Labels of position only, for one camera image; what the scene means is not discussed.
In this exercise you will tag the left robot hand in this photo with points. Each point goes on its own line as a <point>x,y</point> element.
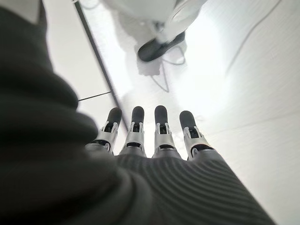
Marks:
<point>70,168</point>

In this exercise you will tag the white cabinet door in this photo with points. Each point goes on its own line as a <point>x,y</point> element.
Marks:
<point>70,47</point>

